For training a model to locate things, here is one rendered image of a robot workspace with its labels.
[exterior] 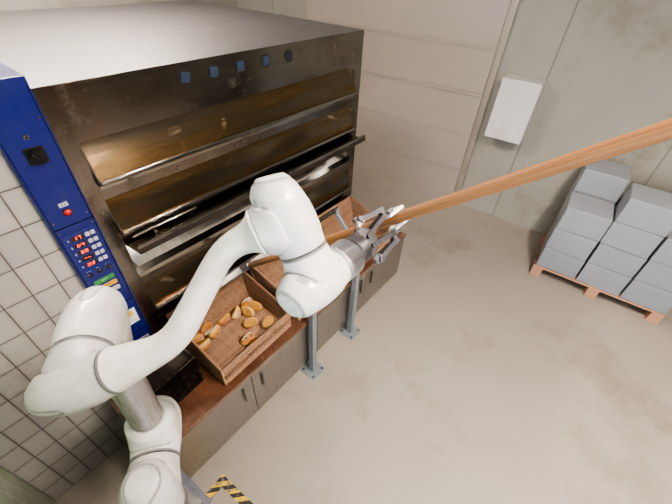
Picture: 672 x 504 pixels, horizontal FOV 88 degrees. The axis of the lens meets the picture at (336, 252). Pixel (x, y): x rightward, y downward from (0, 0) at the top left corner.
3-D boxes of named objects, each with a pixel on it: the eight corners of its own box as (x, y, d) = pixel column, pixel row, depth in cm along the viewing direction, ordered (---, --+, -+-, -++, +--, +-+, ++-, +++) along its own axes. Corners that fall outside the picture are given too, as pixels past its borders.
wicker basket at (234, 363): (175, 342, 221) (162, 314, 203) (243, 291, 256) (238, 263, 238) (225, 387, 200) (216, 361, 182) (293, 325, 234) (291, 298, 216)
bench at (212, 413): (135, 434, 233) (100, 390, 195) (353, 255, 380) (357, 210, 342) (184, 498, 207) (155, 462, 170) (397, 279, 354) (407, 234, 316)
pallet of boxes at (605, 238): (655, 280, 368) (735, 192, 299) (656, 325, 323) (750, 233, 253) (542, 239, 415) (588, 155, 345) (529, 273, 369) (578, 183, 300)
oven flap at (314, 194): (155, 307, 199) (137, 278, 190) (347, 188, 307) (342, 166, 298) (158, 308, 196) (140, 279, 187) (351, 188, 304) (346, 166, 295)
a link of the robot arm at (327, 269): (361, 287, 76) (338, 233, 72) (313, 331, 67) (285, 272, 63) (328, 285, 84) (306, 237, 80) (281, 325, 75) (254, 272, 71)
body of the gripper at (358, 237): (332, 241, 84) (355, 225, 90) (348, 271, 86) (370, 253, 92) (353, 235, 78) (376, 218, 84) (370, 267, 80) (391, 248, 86)
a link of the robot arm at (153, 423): (135, 477, 122) (142, 416, 138) (185, 463, 126) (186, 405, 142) (25, 348, 73) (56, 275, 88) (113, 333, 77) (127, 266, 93)
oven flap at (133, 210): (122, 234, 165) (99, 194, 156) (351, 130, 273) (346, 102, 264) (125, 236, 162) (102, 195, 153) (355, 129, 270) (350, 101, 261)
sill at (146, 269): (135, 274, 187) (132, 269, 184) (343, 162, 296) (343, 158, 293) (141, 279, 184) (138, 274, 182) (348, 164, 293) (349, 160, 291)
